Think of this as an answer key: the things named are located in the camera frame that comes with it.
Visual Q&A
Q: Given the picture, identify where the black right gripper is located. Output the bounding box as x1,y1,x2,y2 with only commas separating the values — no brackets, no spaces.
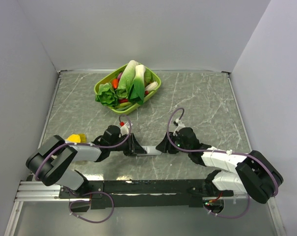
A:
155,131,190,154

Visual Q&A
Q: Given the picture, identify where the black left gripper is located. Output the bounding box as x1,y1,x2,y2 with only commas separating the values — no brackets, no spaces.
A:
109,133,147,156

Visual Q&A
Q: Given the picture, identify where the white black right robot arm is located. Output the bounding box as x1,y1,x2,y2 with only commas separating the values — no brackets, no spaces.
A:
156,127,284,204

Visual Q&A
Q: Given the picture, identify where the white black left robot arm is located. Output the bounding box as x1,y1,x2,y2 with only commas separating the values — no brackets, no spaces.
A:
26,125,147,198

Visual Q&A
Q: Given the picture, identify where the red chili pepper toy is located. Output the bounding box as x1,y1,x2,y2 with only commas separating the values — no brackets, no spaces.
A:
118,91,150,104

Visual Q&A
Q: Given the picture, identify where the dark green bok choy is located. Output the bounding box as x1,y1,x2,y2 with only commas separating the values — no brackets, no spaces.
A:
128,65,146,105

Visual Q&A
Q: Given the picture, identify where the yellow napa cabbage toy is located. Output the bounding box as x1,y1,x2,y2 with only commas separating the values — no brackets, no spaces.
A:
65,134,87,143

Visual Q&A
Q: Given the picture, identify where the green lettuce toy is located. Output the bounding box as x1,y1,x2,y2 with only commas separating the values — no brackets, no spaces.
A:
95,83,119,107

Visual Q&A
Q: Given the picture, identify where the orange carrot toy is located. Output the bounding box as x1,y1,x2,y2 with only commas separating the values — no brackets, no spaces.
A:
111,78,119,89

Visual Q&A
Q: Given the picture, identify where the light green cabbage toy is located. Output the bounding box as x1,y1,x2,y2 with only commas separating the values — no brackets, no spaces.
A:
116,60,139,98

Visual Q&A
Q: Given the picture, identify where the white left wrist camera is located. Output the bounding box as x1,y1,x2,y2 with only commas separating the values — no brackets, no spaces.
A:
120,121,132,136

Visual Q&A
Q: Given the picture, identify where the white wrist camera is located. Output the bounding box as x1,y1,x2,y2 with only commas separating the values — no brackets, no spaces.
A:
173,118,186,136
120,121,132,136

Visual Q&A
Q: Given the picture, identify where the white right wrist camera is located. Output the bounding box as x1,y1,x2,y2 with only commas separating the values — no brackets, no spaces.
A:
173,118,186,136

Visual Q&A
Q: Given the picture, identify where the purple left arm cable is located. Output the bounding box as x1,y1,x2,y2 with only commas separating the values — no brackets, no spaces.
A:
34,114,133,182

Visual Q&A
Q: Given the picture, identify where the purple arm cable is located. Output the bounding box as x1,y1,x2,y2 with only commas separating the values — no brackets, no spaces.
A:
34,114,133,182
166,107,280,198

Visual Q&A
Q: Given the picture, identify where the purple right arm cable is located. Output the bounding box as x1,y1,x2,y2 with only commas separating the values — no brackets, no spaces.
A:
166,107,280,198

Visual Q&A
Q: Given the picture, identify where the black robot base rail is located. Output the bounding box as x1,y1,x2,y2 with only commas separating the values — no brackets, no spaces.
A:
59,179,234,209

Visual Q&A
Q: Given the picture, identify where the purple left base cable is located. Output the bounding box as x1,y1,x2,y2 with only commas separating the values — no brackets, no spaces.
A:
68,191,115,224

